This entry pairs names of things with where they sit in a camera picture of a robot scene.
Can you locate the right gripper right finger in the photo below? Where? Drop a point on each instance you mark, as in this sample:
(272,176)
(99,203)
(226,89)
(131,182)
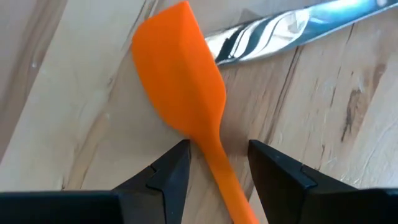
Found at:
(286,193)

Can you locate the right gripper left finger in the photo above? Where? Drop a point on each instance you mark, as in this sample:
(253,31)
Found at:
(168,193)

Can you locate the orange silicone spatula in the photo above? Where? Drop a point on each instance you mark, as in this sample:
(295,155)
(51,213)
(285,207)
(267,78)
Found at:
(180,77)

